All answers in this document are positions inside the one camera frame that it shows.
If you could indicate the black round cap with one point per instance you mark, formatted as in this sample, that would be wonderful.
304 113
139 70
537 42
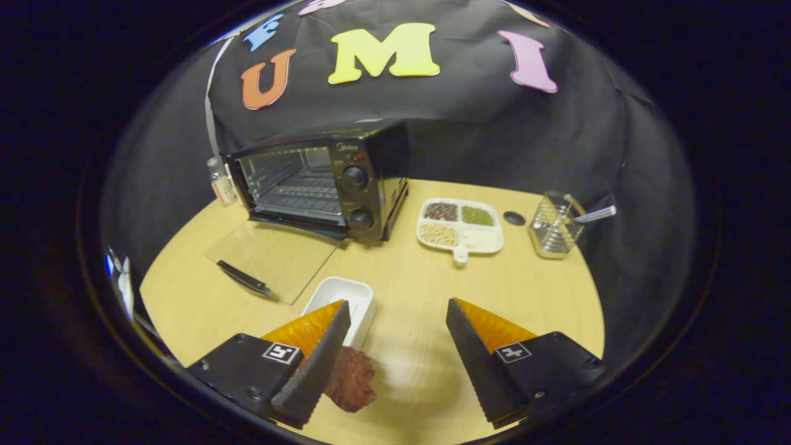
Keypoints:
514 217

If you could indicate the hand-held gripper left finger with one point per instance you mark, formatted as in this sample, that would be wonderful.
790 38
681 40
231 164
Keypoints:
321 364

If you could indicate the white rectangular dish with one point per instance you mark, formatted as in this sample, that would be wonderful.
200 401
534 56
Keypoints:
346 296

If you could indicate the small glass bottle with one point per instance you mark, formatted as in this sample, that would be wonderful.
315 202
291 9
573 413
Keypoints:
221 182

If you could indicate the black toaster oven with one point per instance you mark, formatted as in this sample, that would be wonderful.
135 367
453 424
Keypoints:
371 161

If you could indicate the white divided bean plate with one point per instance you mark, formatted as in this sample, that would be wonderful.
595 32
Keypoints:
460 225

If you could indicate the white straw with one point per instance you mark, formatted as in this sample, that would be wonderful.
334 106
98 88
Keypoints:
596 214

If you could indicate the brown meat slice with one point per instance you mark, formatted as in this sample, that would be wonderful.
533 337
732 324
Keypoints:
352 380

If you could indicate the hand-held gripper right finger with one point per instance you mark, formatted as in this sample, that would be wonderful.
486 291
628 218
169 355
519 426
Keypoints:
479 364

